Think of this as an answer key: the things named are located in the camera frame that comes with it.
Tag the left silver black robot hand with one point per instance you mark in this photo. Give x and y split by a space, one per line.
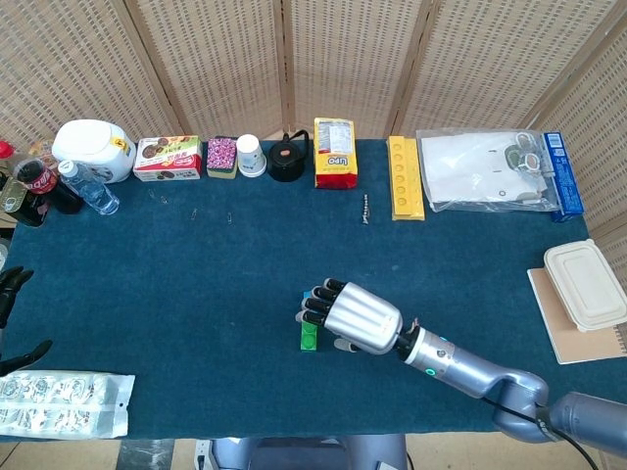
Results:
10 284

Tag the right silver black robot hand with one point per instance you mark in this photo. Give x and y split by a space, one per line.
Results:
362 313

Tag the green toy block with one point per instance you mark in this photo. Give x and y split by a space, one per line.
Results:
308 339

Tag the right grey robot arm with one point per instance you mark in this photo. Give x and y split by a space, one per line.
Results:
465 364

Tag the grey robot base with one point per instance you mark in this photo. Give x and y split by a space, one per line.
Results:
303 453

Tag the dark bottle with gold label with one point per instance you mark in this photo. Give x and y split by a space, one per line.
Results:
17 205

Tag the cola bottle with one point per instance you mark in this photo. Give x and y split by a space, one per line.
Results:
44 183

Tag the clear water bottle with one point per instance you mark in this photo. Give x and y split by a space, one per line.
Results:
95 191

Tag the white printed plastic package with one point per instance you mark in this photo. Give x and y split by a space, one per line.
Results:
59 404

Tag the red capped bottle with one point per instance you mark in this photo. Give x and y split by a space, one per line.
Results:
5 152

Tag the yellow tray with round holes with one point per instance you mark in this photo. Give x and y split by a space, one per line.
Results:
406 181

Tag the yellow red snack bag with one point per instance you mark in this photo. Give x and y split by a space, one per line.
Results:
335 156

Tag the white plastic detergent jug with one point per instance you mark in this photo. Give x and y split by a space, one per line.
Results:
93 142

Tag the blue table cloth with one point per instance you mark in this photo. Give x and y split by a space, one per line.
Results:
196 303

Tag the clear bag with white paper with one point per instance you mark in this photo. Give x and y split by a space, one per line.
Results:
470 166

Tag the brown spiral notebook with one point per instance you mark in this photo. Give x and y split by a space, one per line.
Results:
553 313

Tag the white paper cup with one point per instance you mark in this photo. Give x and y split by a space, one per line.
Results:
251 154

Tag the cookie box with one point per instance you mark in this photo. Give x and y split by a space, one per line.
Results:
169 159

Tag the pink patterned yellow sponge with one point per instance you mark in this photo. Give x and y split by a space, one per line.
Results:
221 154

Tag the dark green tape roll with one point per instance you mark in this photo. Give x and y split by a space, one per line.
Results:
513 156

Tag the beige lidded food container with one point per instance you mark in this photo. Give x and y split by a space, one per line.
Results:
585 284

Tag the white tape roll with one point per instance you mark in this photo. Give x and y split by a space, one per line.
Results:
530 160

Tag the blue cardboard box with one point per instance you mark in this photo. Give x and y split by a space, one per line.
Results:
568 181

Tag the woven folding screen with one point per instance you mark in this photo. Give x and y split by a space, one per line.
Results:
343 59

